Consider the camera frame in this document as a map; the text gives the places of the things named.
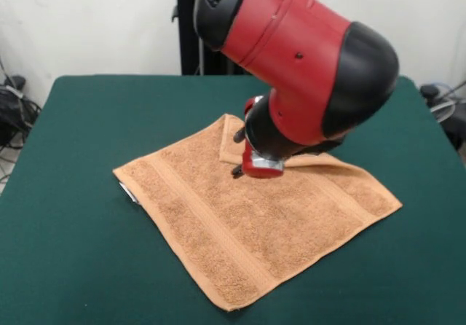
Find black cable bundle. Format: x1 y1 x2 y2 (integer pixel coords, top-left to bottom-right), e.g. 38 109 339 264
0 75 43 151

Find black round floor foot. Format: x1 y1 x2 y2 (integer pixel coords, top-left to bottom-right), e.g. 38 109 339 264
420 83 442 99

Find tan terry towel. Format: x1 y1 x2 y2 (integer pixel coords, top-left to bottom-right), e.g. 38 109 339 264
111 112 404 311

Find dark green table cloth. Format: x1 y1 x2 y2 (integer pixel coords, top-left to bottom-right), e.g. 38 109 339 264
0 74 466 325

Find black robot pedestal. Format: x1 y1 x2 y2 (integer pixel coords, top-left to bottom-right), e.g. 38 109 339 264
171 0 252 77

